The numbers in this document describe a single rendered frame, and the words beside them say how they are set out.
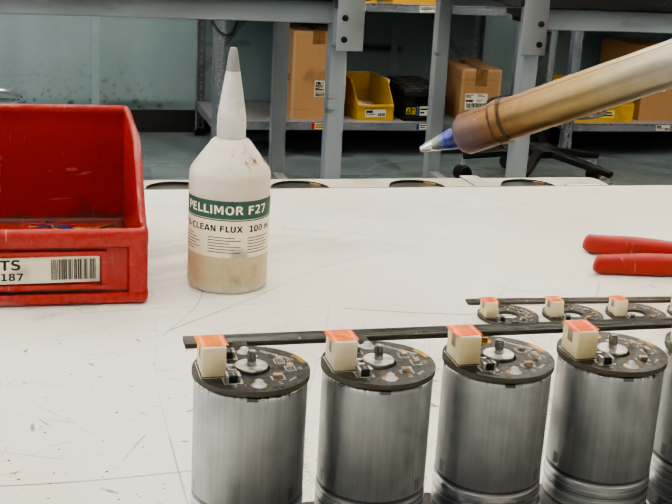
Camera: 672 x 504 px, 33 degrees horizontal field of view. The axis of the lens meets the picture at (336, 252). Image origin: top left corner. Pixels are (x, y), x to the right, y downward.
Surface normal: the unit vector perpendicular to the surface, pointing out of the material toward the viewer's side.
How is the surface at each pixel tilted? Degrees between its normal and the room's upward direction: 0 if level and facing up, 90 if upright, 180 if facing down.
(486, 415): 90
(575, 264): 0
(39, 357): 0
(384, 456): 90
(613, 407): 90
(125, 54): 90
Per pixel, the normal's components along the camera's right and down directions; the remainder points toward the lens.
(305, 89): 0.29, 0.29
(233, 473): -0.14, 0.28
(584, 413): -0.54, 0.22
